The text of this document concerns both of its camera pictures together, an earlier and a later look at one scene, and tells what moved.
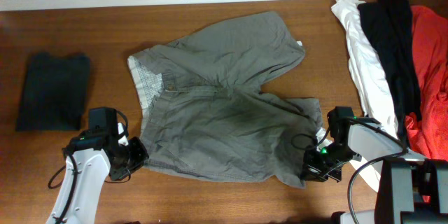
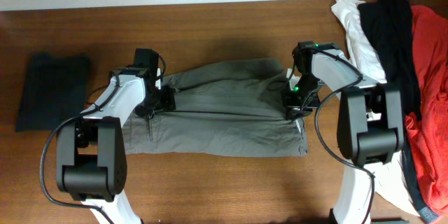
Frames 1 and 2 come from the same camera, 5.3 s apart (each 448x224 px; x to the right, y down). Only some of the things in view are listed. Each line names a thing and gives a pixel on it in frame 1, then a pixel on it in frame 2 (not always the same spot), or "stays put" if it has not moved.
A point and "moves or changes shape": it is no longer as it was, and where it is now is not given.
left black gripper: (141, 153) → (167, 104)
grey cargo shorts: (204, 114) moves or changes shape
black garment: (388, 24) stays put
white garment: (369, 75) stays put
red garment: (427, 135) stays put
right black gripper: (313, 173) → (292, 106)
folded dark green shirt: (55, 91) stays put
